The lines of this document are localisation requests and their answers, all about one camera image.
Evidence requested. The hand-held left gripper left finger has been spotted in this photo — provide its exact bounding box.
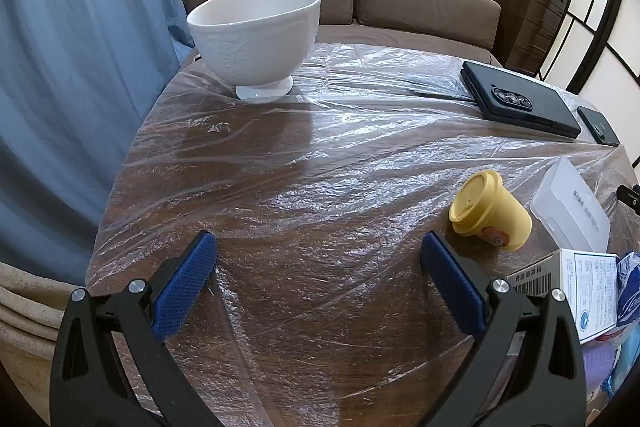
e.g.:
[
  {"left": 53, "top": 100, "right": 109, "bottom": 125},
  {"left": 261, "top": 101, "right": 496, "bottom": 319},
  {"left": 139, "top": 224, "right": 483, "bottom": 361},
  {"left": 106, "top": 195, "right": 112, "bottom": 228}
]
[{"left": 49, "top": 230, "right": 221, "bottom": 427}]

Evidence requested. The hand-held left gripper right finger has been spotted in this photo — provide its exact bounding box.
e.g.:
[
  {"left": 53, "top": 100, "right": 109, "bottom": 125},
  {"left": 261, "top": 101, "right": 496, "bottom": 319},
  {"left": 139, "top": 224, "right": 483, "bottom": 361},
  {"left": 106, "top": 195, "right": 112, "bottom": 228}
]
[{"left": 420, "top": 231, "right": 587, "bottom": 427}]

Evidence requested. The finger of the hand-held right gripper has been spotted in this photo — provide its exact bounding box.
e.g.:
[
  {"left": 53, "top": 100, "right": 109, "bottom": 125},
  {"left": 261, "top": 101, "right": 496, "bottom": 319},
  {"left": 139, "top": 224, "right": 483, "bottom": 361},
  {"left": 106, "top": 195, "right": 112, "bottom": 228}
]
[{"left": 616, "top": 184, "right": 640, "bottom": 215}]

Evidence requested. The white plastic box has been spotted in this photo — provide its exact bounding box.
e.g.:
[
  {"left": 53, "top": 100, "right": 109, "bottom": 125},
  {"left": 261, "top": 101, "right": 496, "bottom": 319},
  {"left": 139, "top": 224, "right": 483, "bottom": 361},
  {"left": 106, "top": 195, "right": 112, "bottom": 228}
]
[{"left": 529, "top": 156, "right": 612, "bottom": 254}]

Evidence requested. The yellow lidded toy cup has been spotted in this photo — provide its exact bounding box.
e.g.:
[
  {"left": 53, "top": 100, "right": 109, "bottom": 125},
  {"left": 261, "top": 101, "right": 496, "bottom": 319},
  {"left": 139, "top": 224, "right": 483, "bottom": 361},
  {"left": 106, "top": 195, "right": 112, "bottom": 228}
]
[{"left": 448, "top": 170, "right": 533, "bottom": 252}]

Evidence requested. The blue tissue packet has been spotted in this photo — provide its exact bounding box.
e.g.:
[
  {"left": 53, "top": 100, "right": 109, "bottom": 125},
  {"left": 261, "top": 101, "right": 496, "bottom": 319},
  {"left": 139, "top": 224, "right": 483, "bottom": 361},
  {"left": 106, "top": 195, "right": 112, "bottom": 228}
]
[{"left": 614, "top": 251, "right": 640, "bottom": 333}]

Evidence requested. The white blue carton box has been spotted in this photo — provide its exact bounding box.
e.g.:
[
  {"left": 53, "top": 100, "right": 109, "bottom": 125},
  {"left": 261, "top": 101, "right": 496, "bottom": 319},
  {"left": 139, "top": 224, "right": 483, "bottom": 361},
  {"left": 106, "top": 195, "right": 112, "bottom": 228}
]
[{"left": 505, "top": 248, "right": 622, "bottom": 345}]

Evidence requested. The purple packet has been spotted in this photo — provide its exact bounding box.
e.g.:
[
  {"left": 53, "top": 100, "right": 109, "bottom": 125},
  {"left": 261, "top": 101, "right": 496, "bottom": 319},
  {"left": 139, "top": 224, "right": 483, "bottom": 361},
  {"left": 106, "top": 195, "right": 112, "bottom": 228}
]
[{"left": 580, "top": 339, "right": 618, "bottom": 400}]

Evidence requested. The teal packet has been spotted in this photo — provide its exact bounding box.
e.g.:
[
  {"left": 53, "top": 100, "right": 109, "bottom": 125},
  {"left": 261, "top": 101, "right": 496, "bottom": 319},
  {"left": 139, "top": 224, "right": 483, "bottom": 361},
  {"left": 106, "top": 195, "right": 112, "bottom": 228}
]
[{"left": 602, "top": 332, "right": 640, "bottom": 395}]

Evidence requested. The dark blue smartphone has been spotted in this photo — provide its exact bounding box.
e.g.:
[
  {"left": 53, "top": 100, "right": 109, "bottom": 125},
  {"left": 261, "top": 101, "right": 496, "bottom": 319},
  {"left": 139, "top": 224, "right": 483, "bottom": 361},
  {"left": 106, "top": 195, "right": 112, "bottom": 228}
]
[{"left": 577, "top": 105, "right": 621, "bottom": 146}]

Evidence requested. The black folding phone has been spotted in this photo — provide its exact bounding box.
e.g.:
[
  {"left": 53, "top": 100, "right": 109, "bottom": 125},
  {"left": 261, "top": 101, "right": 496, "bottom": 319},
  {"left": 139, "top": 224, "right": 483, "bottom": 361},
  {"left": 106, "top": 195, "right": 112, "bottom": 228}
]
[{"left": 460, "top": 61, "right": 582, "bottom": 139}]

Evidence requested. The black framed screen partition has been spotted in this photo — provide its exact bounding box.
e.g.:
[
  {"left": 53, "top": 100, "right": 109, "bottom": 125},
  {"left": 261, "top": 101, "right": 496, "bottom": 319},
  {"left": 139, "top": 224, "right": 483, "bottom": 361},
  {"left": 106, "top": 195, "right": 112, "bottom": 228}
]
[{"left": 537, "top": 0, "right": 640, "bottom": 188}]

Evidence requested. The beige fabric seat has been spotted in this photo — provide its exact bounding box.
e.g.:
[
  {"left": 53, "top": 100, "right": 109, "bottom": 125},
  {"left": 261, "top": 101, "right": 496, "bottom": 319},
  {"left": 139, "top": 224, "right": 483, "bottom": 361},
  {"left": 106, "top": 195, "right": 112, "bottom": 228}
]
[{"left": 0, "top": 262, "right": 126, "bottom": 408}]

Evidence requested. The clear plastic table sheet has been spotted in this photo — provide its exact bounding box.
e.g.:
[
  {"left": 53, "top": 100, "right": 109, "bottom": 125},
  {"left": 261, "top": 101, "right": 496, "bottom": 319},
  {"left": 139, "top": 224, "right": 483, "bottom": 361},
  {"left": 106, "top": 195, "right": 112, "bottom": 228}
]
[{"left": 85, "top": 41, "right": 640, "bottom": 427}]

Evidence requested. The dark wooden cabinet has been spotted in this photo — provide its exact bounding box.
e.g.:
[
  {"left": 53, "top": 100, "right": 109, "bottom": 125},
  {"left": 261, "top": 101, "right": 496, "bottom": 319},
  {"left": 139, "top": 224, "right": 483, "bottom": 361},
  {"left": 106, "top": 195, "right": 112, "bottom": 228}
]
[{"left": 487, "top": 0, "right": 577, "bottom": 78}]

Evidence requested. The blue curtain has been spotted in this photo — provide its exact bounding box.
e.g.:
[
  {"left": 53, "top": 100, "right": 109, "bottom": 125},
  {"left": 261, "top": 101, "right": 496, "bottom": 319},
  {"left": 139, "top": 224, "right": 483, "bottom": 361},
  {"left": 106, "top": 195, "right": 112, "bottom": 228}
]
[{"left": 0, "top": 0, "right": 196, "bottom": 275}]

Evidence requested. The white ceramic bowl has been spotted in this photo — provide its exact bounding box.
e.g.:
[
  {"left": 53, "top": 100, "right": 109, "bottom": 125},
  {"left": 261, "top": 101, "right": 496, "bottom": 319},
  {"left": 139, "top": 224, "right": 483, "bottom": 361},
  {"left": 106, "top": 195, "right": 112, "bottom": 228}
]
[{"left": 186, "top": 0, "right": 321, "bottom": 100}]

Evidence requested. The brown sofa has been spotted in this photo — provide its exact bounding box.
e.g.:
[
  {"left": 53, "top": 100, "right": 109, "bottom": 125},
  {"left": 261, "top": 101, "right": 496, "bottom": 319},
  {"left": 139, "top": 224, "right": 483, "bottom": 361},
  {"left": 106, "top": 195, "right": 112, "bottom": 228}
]
[{"left": 184, "top": 0, "right": 503, "bottom": 68}]

